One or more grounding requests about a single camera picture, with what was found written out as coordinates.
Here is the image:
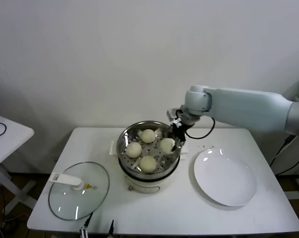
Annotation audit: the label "black hanging cables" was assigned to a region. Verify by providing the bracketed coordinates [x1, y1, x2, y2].
[270, 135, 299, 175]

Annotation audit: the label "glass lid with white handle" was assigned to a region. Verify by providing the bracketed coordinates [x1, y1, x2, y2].
[48, 161, 110, 222]

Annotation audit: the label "thin white cable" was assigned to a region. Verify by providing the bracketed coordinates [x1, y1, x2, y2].
[0, 213, 29, 238]

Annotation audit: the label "white electric cooker base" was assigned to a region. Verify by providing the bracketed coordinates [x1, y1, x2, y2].
[109, 139, 190, 194]

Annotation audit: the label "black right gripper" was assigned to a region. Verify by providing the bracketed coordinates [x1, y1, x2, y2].
[168, 119, 190, 152]

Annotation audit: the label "white oval plate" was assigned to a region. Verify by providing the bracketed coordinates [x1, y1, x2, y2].
[193, 148, 258, 207]

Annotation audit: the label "white steamed baozi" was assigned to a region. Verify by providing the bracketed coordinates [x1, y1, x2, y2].
[141, 129, 156, 144]
[139, 156, 157, 174]
[126, 142, 143, 159]
[159, 138, 176, 155]

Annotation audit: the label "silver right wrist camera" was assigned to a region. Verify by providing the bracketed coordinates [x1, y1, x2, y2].
[166, 108, 182, 122]

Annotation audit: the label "white side table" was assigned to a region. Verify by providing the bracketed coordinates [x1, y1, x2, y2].
[0, 113, 38, 216]

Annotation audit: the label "stainless steel steamer basket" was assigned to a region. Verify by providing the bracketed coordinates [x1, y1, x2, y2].
[115, 120, 182, 176]

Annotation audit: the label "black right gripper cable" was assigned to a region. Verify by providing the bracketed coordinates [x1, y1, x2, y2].
[185, 116, 216, 139]

